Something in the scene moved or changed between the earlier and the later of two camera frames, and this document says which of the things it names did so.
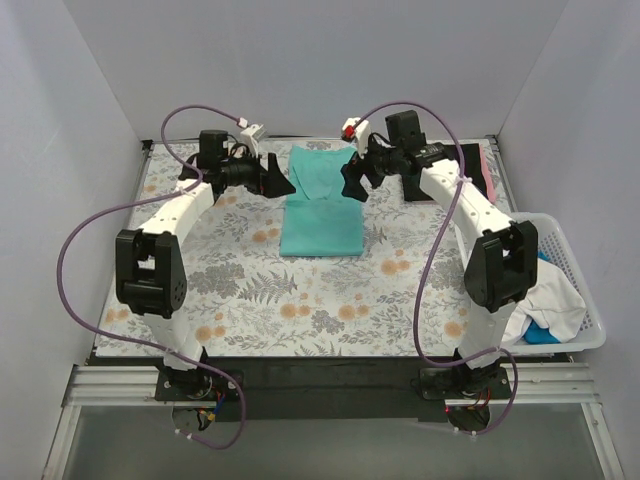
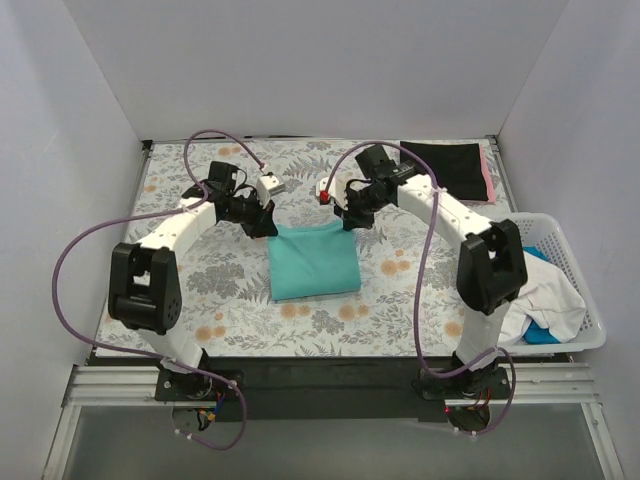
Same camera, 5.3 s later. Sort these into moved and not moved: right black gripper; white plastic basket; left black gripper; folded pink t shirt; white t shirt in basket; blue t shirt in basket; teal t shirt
Moved: left black gripper; teal t shirt; right black gripper
Not moved: white t shirt in basket; folded pink t shirt; blue t shirt in basket; white plastic basket
